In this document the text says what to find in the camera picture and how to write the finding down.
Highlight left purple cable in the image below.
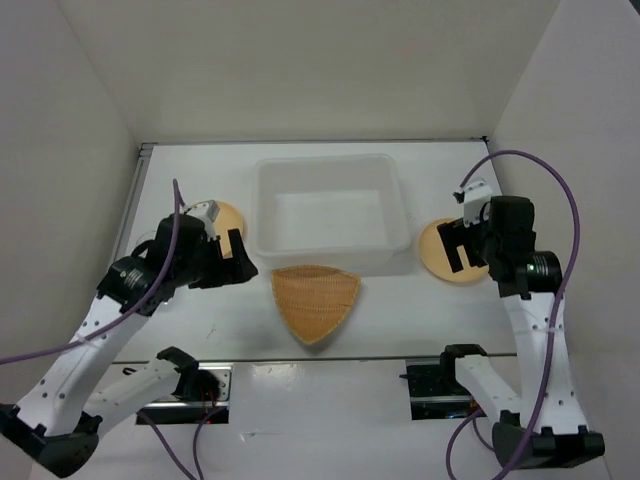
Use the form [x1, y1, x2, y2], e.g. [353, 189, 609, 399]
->
[0, 178, 211, 480]

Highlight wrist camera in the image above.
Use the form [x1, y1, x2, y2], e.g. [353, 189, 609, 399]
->
[453, 178, 493, 228]
[187, 200, 220, 239]

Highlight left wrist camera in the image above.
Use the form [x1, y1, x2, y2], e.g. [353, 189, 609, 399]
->
[187, 200, 220, 239]

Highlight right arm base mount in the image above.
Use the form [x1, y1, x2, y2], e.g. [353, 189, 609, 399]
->
[399, 358, 474, 421]

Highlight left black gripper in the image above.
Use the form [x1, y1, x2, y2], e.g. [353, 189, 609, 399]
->
[174, 227, 257, 288]

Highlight triangular woven bamboo tray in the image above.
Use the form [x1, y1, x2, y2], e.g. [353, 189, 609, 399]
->
[271, 265, 361, 345]

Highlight beige bear plate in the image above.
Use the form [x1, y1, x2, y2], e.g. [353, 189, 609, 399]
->
[418, 218, 488, 285]

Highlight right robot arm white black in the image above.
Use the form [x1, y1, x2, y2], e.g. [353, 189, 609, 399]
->
[438, 193, 605, 472]

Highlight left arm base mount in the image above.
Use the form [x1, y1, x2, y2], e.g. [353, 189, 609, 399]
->
[142, 362, 233, 425]

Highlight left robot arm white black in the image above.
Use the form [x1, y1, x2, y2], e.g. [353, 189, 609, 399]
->
[1, 214, 258, 479]

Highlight left beige plastic plate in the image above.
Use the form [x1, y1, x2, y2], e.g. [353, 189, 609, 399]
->
[214, 200, 245, 258]

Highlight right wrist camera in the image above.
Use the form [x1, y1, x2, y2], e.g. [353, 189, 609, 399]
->
[453, 178, 493, 228]

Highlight far clear glass cup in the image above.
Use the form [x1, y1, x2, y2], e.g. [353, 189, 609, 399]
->
[133, 230, 156, 251]

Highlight clear plastic bin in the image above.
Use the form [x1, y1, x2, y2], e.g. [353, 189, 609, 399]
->
[248, 154, 411, 271]

